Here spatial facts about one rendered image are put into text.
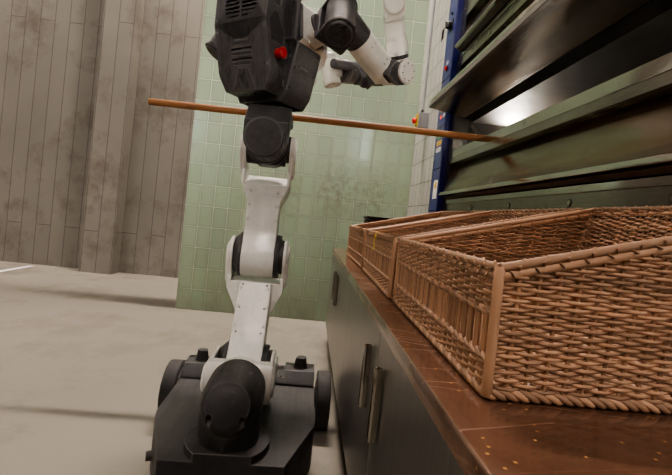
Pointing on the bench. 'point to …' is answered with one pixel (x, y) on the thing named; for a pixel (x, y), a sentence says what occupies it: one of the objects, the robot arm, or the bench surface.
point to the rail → (507, 28)
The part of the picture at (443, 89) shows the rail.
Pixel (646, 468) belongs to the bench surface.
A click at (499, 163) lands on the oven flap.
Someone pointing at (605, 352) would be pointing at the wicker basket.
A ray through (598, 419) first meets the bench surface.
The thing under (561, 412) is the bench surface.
